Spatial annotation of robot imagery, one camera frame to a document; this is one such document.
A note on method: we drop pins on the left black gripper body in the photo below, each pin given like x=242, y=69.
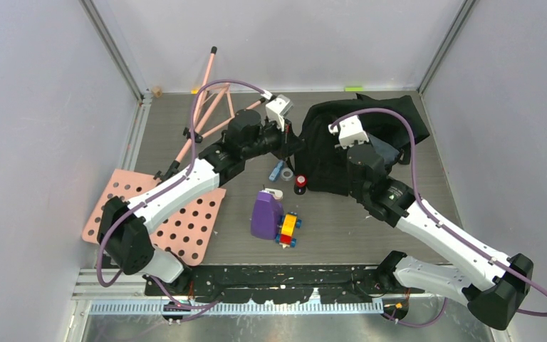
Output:
x=271, y=140

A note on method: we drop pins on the pink perforated stand board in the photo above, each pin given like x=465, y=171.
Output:
x=186, y=233

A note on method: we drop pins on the blue correction tape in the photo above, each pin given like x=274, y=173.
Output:
x=276, y=171

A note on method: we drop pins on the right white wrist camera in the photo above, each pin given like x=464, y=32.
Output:
x=350, y=132

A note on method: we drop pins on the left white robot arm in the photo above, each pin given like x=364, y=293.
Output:
x=126, y=225

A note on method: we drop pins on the black backpack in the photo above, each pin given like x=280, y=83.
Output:
x=390, y=126

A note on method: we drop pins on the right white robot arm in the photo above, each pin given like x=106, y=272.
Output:
x=490, y=283

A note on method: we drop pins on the purple stapler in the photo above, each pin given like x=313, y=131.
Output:
x=267, y=213

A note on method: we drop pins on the pink tripod stand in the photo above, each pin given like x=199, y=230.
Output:
x=181, y=125

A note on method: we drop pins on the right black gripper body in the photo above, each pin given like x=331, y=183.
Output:
x=354, y=190

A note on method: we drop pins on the clear tape roll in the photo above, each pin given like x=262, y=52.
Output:
x=286, y=174

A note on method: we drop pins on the aluminium frame rail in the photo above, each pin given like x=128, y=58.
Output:
x=124, y=313

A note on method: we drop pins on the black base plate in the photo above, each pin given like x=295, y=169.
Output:
x=279, y=284

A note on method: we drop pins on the red cap black bottle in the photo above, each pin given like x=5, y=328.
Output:
x=300, y=185

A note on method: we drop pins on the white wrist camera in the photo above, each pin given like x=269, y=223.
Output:
x=350, y=132
x=276, y=110

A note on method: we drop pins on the colourful toy block car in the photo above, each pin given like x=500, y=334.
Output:
x=287, y=225

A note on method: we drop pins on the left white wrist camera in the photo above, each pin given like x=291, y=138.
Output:
x=276, y=110

